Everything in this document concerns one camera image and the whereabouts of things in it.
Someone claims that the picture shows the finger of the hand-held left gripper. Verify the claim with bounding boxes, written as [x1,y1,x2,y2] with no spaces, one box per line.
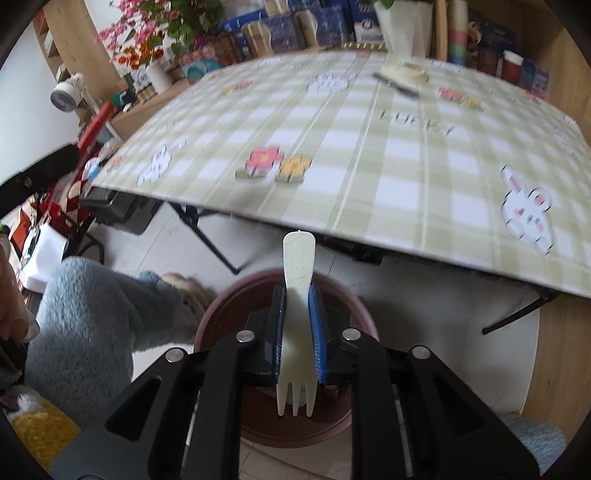
[0,144,80,215]

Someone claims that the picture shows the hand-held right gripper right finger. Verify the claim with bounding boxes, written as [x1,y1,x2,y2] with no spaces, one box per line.
[308,284,541,480]

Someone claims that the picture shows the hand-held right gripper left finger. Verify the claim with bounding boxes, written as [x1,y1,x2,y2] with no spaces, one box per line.
[48,284,289,480]

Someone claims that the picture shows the brown plastic bin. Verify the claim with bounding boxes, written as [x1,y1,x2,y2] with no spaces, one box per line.
[194,271,380,448]

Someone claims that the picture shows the white plastic fork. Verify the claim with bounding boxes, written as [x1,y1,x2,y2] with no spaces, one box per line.
[276,230,316,417]

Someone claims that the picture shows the person's left hand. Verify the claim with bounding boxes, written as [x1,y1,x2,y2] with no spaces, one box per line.
[0,237,41,344]

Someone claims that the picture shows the white desk fan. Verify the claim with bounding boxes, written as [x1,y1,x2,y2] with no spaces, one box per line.
[50,73,93,121]

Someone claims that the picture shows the black case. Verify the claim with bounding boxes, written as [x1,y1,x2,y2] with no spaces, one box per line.
[79,187,160,235]

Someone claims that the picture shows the low wooden cabinet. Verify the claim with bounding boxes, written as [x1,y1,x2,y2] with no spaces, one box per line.
[111,88,195,139]

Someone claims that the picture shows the orange flowers white vase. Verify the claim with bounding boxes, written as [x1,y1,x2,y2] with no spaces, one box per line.
[113,41,174,93]

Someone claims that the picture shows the checked bunny tablecloth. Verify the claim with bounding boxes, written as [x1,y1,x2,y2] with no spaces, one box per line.
[90,48,591,298]

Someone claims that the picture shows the person's left leg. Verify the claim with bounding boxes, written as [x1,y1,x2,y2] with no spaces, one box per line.
[23,256,199,432]

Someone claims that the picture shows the person's leg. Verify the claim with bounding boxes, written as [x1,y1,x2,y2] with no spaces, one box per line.
[23,256,199,432]
[499,413,566,480]

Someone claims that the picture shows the scalloped decorative tin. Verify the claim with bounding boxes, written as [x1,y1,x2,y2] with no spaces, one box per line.
[178,34,245,84]

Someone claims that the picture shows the pink blossom branches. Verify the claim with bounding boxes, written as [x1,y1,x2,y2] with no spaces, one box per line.
[95,0,222,56]

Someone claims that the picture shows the person's right leg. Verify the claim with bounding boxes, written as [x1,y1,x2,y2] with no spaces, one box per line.
[499,413,566,480]

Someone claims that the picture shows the yellow plush cloth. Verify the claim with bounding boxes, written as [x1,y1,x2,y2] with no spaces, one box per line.
[7,388,81,472]

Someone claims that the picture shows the gold blue gift box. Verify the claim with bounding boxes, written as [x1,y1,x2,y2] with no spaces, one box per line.
[295,7,349,47]
[242,16,296,55]

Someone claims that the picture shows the blue white box round logo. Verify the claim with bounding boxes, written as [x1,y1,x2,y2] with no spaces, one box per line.
[353,0,384,42]

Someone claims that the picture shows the red rose plant white pot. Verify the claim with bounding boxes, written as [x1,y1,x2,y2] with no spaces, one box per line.
[373,0,437,58]

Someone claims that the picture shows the brown cup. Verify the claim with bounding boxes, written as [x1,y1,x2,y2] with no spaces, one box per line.
[478,44,504,75]

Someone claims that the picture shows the stack of pastel cups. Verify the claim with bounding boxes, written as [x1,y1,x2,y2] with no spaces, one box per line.
[447,0,469,65]

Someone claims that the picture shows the red cup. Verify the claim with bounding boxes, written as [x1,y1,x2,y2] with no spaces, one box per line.
[501,50,525,84]

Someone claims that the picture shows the wooden shelf unit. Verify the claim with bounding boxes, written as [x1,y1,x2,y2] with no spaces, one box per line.
[431,0,561,100]

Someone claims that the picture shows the small blue box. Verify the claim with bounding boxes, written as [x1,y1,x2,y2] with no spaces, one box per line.
[519,58,550,95]

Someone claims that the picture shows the dark blue figure gift box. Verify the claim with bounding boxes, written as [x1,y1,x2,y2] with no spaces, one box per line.
[466,9,518,56]

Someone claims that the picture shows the black table frame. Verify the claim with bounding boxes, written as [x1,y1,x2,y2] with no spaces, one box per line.
[168,203,561,335]

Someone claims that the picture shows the arched wooden wall shelf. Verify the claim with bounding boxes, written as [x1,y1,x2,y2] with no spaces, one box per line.
[32,0,121,121]

